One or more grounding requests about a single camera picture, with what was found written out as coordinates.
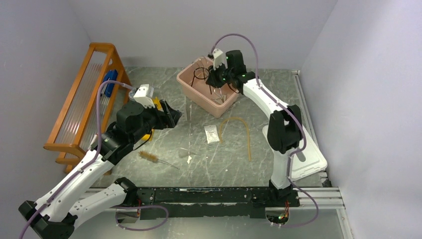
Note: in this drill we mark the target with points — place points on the blue clamp on rack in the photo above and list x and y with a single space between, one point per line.
108 88

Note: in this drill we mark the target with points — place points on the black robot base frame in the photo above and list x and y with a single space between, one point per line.
211 201

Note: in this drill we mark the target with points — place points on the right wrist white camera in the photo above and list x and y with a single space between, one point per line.
218 58

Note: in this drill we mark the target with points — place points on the white powder zip bag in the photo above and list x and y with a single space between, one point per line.
212 134

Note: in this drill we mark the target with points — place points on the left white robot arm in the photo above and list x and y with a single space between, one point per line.
60 211

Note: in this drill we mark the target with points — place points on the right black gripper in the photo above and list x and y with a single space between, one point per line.
212 79

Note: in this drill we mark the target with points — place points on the white plastic lid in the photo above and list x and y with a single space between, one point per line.
304 163

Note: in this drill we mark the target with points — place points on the wooden drying rack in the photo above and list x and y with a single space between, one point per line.
76 124

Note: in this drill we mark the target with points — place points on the brown test tube brush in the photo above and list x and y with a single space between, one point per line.
153 158

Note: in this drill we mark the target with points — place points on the pink plastic bin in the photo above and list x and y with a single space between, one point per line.
201 93

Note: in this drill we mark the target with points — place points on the wrist white camera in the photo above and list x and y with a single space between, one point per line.
144 96
218 58

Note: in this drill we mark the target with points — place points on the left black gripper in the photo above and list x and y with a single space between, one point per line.
162 120

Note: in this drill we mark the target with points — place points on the yellow test tube rack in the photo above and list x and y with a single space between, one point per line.
148 137

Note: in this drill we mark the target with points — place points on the metal crucible tongs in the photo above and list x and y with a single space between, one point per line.
218 97

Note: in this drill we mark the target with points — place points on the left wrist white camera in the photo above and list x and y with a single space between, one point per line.
144 96

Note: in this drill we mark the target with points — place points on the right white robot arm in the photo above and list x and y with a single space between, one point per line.
285 133

